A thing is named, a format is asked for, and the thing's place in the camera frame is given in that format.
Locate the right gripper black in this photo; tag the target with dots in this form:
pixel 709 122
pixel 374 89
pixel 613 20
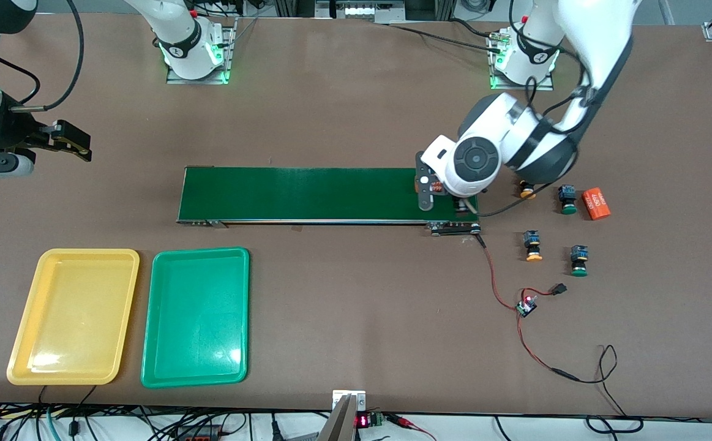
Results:
pixel 7 131

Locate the orange 4680 cylinder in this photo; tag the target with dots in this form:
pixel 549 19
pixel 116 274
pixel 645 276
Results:
pixel 596 205
pixel 436 187

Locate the yellow mushroom push button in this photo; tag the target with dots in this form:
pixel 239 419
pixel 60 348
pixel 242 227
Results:
pixel 528 193
pixel 532 242

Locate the green mushroom push button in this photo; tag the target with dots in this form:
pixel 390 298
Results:
pixel 579 254
pixel 568 196

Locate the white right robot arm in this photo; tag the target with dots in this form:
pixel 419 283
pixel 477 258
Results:
pixel 178 24

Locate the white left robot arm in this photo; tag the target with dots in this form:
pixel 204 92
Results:
pixel 496 116

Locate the yellow plastic tray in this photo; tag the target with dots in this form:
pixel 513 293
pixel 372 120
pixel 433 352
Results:
pixel 71 318

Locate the green plastic tray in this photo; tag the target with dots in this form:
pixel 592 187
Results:
pixel 196 318

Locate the green conveyor belt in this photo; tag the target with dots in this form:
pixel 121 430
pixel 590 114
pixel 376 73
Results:
pixel 307 193

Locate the red digit display module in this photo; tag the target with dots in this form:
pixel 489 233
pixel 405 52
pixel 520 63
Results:
pixel 363 421

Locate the red test lead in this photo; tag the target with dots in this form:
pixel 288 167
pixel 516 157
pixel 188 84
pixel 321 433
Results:
pixel 401 421

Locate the small controller circuit board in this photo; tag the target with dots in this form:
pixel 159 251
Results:
pixel 525 308

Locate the black plug with red lead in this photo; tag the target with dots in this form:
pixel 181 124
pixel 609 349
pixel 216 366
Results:
pixel 559 288

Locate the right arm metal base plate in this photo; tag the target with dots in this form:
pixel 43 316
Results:
pixel 199 81

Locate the aluminium frame rack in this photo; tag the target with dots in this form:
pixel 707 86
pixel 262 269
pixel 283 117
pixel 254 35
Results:
pixel 362 9

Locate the metal camera pole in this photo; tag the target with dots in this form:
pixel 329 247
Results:
pixel 343 422

